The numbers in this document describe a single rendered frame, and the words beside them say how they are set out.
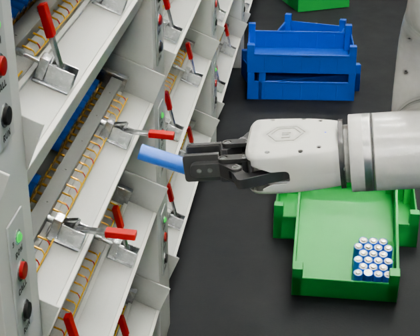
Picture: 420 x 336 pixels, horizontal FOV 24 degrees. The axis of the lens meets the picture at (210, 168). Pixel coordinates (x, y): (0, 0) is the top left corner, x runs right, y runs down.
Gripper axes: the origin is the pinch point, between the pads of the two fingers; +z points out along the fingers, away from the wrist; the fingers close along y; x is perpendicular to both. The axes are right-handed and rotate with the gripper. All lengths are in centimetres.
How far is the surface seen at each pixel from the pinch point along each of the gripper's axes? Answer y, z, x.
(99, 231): 3.2, 12.4, 6.3
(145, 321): -35, 21, 46
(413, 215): -82, -25, 54
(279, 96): -157, 7, 57
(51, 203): 1.0, 18.3, 3.7
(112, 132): -22.7, 16.6, 5.7
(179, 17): -78, 16, 7
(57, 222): 3.9, 16.9, 4.6
